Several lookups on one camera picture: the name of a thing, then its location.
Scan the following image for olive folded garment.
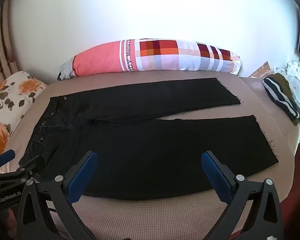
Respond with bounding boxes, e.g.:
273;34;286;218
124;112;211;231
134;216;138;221
274;73;300;126

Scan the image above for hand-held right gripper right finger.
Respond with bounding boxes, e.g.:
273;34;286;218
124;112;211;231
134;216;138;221
201;150;284;240

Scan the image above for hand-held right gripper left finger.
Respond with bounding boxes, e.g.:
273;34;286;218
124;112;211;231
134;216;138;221
16;150;98;240

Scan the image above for floral orange pillow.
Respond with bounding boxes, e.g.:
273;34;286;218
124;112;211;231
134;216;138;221
0;70;49;174

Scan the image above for cardboard box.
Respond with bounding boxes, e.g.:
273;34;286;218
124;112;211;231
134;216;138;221
249;60;274;78

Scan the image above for ribbed beige headboard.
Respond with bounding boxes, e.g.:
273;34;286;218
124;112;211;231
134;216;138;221
0;0;23;85

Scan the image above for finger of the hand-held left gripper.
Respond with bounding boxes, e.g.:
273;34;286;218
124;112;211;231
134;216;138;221
18;155;46;179
0;149;16;175

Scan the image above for striped folded garment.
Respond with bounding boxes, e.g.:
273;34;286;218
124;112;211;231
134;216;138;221
262;77;300;121

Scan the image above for black pants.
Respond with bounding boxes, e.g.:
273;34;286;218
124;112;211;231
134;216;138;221
19;77;279;201

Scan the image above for pink checked long pillow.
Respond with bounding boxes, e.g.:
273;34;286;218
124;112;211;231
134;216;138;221
58;39;241;81

